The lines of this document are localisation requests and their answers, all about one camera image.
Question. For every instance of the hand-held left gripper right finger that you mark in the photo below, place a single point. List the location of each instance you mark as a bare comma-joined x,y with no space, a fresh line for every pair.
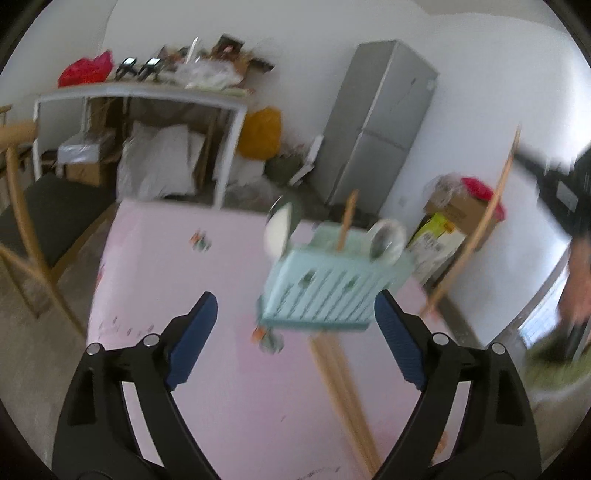
399,341

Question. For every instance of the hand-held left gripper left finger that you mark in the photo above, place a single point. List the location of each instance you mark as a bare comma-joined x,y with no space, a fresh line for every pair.
194,337

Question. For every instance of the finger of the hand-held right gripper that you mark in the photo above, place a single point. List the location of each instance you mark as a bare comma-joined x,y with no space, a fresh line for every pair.
533,167

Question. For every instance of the long wooden chopstick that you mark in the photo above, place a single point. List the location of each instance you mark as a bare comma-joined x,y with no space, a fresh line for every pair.
485,217
347,221

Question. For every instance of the pile of wooden chopsticks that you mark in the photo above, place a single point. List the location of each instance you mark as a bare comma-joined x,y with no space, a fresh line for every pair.
339,397

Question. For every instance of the teal star-hole utensil holder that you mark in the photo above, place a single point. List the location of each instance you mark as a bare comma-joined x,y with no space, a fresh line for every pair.
332,290

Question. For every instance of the white plastic spoon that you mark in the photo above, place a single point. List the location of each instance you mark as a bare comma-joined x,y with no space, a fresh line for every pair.
390,242
277,230

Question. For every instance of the person's right forearm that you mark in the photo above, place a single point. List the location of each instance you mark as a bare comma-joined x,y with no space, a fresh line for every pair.
554,369

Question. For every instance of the person's right hand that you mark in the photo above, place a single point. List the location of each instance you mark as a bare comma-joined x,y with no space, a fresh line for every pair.
579,277

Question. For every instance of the red plastic bag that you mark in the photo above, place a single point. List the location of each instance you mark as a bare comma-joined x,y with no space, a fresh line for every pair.
482,191
85,69

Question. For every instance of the pink printed tablecloth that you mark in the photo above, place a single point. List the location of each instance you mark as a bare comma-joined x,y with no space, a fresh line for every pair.
207,258

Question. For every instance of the large cardboard box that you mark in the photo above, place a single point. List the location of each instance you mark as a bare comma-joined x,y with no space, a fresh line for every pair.
457,217

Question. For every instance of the clear plastic bag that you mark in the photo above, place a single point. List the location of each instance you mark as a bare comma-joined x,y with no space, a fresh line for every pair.
441,189

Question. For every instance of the white yellow rice bag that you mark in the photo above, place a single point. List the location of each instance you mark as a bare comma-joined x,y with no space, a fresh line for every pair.
436,240

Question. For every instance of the silver refrigerator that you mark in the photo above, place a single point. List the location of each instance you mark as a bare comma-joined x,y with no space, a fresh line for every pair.
378,124

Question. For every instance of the white sack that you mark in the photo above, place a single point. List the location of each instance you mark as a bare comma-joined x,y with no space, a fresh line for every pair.
157,161

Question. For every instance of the wooden chair dark seat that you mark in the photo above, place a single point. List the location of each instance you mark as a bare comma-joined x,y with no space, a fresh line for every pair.
55,212

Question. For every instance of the green bag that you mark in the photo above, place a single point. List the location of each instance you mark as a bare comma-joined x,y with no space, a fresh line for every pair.
284,168

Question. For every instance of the small cardboard box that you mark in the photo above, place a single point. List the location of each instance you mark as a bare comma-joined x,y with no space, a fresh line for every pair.
83,174

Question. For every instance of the white plastic panel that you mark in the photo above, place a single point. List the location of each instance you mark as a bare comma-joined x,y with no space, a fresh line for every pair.
309,159

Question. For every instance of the yellow plastic bag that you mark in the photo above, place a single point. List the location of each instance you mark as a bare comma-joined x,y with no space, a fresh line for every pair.
261,134

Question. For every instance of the plastic-wrapped box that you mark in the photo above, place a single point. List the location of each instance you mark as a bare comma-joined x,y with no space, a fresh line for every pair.
85,147

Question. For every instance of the white side table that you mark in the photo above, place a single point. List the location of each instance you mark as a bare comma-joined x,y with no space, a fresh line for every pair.
138,90

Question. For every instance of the white plastic bag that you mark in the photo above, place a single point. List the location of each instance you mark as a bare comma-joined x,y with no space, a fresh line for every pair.
207,76

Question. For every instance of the black device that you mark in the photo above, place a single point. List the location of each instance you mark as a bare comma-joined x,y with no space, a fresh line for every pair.
127,68
150,68

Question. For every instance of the open brown cardboard box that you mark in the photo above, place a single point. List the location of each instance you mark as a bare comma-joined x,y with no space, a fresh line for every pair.
240,57

